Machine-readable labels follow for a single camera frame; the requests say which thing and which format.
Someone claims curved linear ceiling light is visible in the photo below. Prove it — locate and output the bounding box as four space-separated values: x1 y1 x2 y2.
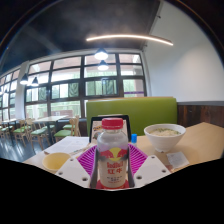
85 33 174 47

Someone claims black-framed table sign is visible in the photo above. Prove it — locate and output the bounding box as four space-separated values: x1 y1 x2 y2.
89 114 132 144

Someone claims light wooden dining table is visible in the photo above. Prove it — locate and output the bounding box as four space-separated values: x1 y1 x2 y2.
33 115 69 141

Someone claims green upholstered bench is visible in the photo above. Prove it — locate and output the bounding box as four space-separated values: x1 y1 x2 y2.
85 96 178 136

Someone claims small blue-capped bottle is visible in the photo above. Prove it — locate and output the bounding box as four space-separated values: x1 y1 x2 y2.
130 133 138 147

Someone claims red-capped clear drink bottle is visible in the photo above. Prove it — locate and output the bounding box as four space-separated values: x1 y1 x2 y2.
96 117 130 188

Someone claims white bowl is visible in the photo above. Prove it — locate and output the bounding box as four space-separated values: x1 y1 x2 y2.
143 123 187 154

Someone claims wooden green-seat chairs group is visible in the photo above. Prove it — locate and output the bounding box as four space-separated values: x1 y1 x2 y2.
0 114 83 148

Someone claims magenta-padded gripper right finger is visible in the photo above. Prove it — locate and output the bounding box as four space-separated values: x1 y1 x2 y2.
127 143 172 189

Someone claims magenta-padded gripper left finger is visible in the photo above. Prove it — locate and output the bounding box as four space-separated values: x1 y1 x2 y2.
54 143 100 190

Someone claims cream yellow mug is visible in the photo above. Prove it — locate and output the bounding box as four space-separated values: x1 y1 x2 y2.
41 151 72 174

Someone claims black pendant lamps group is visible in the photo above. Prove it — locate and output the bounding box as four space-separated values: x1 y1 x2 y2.
19 48 110 88

